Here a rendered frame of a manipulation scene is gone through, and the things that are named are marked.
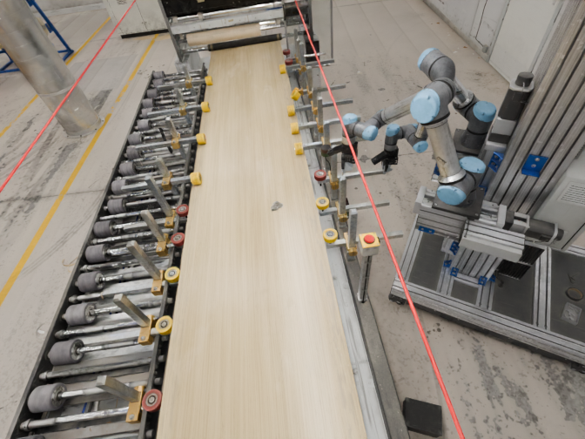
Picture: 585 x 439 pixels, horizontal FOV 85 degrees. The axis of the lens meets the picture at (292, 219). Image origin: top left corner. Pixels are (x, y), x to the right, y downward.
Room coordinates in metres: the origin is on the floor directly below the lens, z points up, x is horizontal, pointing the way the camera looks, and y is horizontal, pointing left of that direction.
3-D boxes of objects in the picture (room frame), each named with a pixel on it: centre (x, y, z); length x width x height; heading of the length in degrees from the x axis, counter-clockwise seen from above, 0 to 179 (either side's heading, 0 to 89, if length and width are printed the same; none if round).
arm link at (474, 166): (1.06, -0.86, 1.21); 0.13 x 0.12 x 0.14; 130
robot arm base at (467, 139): (1.48, -1.15, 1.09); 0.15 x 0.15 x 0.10
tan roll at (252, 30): (3.89, 0.21, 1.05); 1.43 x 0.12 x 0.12; 89
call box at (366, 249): (0.77, -0.30, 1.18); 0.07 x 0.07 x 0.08; 89
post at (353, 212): (1.03, -0.30, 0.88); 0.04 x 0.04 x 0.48; 89
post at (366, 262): (0.76, -0.30, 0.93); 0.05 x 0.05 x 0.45; 89
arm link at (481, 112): (1.49, -1.14, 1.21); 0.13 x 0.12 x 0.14; 6
